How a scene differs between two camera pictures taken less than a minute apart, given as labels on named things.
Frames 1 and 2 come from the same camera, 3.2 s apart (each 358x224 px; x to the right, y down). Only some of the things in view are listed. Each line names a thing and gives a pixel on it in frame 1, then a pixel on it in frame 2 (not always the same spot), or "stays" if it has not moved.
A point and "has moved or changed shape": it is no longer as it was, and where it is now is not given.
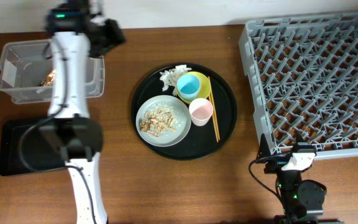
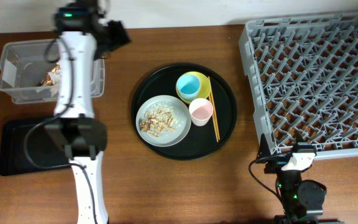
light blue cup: [188, 87] stays
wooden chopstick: [214, 107] stays
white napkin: [169, 76] has moved or changed shape
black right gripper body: [281, 158] stays
